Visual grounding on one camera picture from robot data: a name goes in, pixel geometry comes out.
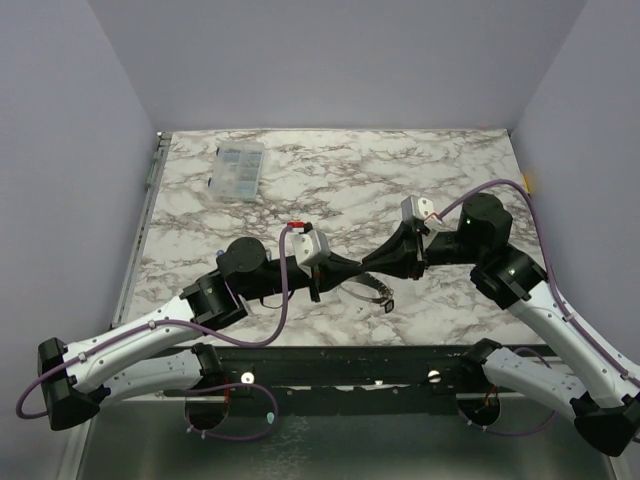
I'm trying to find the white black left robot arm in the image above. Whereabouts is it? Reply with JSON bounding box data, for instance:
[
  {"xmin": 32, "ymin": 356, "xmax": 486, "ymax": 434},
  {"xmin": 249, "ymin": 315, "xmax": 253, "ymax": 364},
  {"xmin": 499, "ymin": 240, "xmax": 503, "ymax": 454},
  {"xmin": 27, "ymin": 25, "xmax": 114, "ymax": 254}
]
[{"xmin": 36, "ymin": 230, "xmax": 364, "ymax": 431}]

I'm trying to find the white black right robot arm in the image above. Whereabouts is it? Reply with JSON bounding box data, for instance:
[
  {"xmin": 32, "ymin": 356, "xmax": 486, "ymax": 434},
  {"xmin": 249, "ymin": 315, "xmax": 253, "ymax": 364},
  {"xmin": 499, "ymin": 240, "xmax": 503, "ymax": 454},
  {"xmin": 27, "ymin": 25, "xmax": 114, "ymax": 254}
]
[{"xmin": 362, "ymin": 193, "xmax": 639, "ymax": 457}]

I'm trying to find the black key tag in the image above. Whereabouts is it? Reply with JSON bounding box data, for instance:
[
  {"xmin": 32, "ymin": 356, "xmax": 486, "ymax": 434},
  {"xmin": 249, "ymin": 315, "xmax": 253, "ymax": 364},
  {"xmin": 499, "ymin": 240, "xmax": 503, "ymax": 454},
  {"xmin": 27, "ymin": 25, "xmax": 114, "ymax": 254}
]
[{"xmin": 383, "ymin": 300, "xmax": 395, "ymax": 313}]

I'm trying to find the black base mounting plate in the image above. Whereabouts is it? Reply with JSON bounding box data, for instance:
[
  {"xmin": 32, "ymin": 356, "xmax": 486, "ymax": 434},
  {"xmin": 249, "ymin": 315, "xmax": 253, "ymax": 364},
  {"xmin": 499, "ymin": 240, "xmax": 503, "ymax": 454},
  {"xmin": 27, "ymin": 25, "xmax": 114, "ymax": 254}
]
[{"xmin": 102, "ymin": 342, "xmax": 561, "ymax": 416}]

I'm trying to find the clear plastic organizer box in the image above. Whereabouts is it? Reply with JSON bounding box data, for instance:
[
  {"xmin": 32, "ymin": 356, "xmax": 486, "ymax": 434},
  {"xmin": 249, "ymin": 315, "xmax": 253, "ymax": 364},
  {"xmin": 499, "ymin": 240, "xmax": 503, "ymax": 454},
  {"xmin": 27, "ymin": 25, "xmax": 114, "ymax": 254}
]
[{"xmin": 207, "ymin": 141, "xmax": 266, "ymax": 202}]

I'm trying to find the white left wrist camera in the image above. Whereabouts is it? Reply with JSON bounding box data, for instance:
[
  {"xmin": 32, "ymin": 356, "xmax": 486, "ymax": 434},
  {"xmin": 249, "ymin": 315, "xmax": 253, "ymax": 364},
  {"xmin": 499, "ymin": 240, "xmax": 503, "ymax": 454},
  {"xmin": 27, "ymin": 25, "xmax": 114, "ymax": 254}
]
[{"xmin": 292, "ymin": 229, "xmax": 331, "ymax": 269}]

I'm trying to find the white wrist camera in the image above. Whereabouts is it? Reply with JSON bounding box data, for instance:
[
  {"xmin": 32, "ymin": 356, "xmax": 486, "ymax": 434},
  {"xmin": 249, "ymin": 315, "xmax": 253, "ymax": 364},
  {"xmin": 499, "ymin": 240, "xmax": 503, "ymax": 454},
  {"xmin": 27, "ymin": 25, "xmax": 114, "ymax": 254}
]
[
  {"xmin": 292, "ymin": 229, "xmax": 331, "ymax": 269},
  {"xmin": 401, "ymin": 195, "xmax": 442, "ymax": 233}
]

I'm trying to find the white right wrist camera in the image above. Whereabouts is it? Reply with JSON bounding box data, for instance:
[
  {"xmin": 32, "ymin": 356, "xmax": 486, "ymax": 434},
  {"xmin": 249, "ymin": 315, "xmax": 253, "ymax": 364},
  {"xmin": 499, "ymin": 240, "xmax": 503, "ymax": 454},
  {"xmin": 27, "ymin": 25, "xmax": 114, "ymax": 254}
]
[{"xmin": 401, "ymin": 195, "xmax": 442, "ymax": 233}]

